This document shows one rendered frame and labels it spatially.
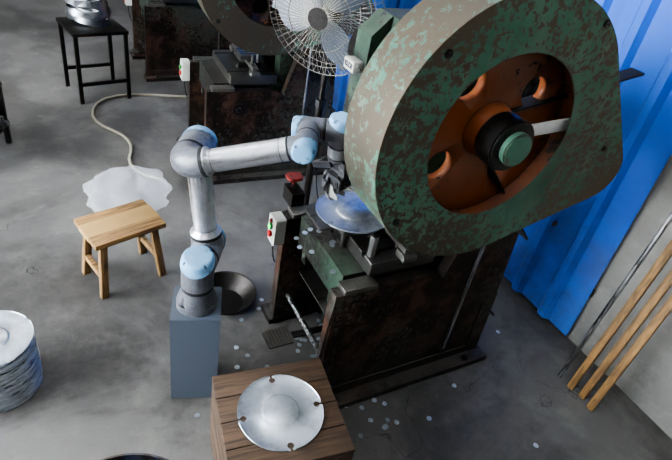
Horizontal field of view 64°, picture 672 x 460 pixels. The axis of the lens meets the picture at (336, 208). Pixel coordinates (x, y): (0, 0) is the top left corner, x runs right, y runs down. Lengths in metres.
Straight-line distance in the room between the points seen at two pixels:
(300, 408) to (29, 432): 1.02
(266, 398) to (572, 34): 1.46
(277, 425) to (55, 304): 1.34
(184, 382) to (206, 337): 0.27
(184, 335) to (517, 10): 1.53
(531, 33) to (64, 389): 2.09
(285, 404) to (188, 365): 0.48
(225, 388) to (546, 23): 1.49
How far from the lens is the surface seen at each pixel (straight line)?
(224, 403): 1.93
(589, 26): 1.61
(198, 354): 2.17
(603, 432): 2.82
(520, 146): 1.53
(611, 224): 2.79
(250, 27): 3.03
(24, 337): 2.36
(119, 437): 2.31
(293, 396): 1.96
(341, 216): 2.03
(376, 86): 1.36
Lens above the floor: 1.93
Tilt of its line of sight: 34 degrees down
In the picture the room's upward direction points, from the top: 11 degrees clockwise
